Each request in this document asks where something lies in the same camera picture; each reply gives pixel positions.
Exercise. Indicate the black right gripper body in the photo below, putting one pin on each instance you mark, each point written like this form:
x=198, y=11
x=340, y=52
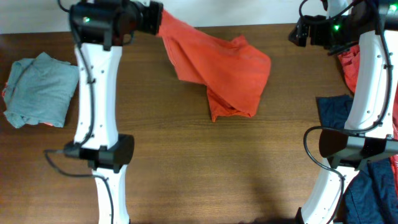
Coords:
x=324, y=33

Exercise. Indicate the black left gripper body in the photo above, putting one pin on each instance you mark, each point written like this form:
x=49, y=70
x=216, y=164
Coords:
x=145, y=19

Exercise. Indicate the orange printed t-shirt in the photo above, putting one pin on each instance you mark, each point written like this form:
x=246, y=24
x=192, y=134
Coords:
x=234, y=72

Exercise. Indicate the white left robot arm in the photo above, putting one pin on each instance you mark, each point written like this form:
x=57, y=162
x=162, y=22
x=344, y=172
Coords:
x=98, y=29

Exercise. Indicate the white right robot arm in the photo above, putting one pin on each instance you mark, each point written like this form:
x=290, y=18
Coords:
x=368, y=133

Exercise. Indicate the folded grey t-shirt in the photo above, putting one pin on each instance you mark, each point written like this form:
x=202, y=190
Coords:
x=39, y=90

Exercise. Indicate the navy blue garment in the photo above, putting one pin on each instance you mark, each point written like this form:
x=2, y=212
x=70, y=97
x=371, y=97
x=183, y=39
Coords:
x=371, y=197

